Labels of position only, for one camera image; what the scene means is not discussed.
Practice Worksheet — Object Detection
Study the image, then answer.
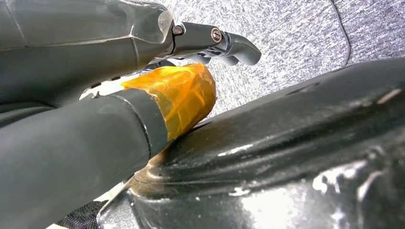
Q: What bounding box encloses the thin black floor cable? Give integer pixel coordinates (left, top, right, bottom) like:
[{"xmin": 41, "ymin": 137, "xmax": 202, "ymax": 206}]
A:
[{"xmin": 329, "ymin": 0, "xmax": 351, "ymax": 68}]

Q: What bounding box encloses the black mesh fabric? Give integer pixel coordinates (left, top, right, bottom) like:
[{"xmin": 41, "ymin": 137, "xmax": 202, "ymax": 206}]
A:
[{"xmin": 55, "ymin": 200, "xmax": 108, "ymax": 229}]

